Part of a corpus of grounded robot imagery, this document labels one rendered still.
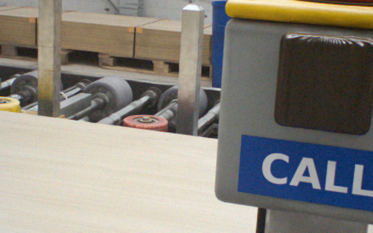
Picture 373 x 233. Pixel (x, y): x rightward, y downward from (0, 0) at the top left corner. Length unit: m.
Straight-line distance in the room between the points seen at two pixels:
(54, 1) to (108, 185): 0.58
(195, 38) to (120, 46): 5.23
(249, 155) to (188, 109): 1.19
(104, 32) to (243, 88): 6.43
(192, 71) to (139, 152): 0.30
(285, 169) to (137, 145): 0.96
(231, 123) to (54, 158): 0.89
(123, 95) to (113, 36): 4.72
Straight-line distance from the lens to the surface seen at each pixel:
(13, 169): 1.08
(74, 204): 0.94
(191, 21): 1.40
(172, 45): 6.44
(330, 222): 0.27
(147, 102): 1.92
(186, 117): 1.44
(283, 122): 0.23
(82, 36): 6.77
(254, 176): 0.25
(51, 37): 1.51
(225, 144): 0.25
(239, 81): 0.24
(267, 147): 0.25
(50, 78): 1.53
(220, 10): 5.87
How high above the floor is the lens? 1.24
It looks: 13 degrees down
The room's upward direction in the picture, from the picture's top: 3 degrees clockwise
